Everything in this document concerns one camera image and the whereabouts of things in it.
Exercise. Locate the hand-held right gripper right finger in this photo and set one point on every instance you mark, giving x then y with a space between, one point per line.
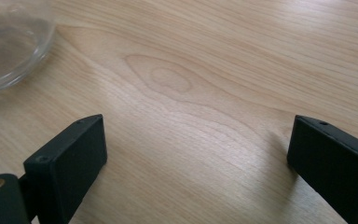
332 158

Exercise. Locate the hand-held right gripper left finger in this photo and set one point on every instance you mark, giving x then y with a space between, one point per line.
65 165

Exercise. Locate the clear glass bowl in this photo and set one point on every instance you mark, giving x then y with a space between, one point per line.
9 49

